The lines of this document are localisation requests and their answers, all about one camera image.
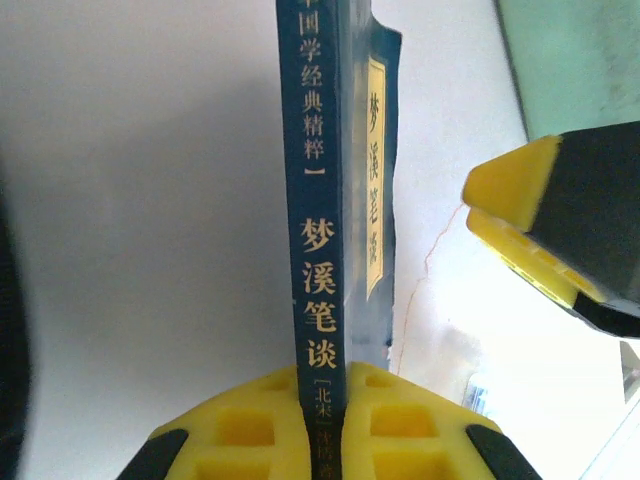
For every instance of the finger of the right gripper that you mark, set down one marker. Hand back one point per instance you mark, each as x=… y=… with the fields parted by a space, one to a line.
x=540 y=265
x=575 y=200

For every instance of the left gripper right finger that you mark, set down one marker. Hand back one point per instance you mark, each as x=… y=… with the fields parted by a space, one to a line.
x=410 y=435

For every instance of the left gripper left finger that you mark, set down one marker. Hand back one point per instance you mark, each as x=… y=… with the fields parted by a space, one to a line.
x=240 y=435

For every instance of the small clear plastic bottle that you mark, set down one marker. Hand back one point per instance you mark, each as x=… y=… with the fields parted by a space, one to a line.
x=477 y=395

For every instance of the dark blue Chinese book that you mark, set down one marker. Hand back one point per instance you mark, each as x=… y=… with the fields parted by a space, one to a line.
x=320 y=200

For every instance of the mint green zip pouch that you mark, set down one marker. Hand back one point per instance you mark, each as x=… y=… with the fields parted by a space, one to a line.
x=575 y=60

